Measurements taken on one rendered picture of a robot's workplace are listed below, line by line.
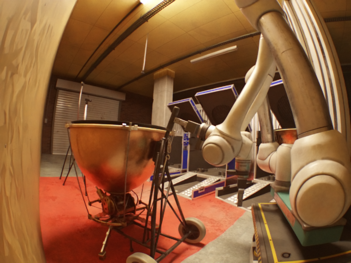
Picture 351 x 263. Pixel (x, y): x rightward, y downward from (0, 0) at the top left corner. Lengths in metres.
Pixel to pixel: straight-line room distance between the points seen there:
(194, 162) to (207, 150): 2.82
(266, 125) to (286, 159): 0.29
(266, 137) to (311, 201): 0.87
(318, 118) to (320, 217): 0.21
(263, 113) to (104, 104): 7.13
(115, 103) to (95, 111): 1.10
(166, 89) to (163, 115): 0.89
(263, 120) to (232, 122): 0.64
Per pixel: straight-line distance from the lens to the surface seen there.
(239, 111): 0.55
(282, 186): 1.03
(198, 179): 3.03
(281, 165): 1.01
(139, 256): 0.80
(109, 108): 7.79
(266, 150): 1.15
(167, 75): 5.65
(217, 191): 2.26
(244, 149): 0.67
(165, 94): 5.40
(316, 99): 0.42
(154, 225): 0.83
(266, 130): 1.16
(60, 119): 7.18
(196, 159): 3.37
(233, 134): 0.53
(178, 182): 2.72
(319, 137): 0.38
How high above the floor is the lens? 0.71
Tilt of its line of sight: 4 degrees up
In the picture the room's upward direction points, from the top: 2 degrees clockwise
